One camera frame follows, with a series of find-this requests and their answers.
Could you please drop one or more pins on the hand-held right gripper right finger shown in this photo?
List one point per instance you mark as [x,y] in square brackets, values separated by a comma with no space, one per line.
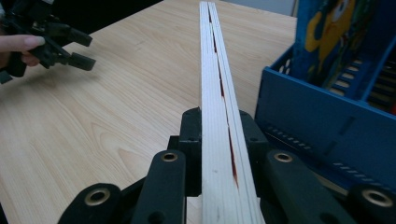
[253,140]

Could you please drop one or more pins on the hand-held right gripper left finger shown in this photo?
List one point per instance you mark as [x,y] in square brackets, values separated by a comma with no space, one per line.
[193,140]

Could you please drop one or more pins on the white board book green leaf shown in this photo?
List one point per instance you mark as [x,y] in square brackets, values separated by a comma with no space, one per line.
[214,155]

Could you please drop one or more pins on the blue plastic file rack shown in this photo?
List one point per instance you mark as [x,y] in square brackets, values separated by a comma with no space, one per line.
[311,118]

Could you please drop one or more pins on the blue picture book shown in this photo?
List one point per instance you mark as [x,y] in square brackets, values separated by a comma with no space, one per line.
[330,31]

